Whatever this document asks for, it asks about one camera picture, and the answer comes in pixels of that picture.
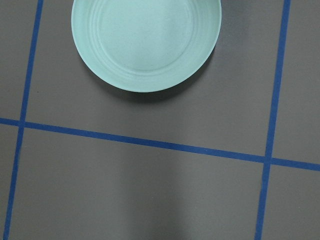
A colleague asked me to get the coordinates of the mint green plate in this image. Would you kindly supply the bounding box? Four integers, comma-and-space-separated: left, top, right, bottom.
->
71, 0, 222, 93

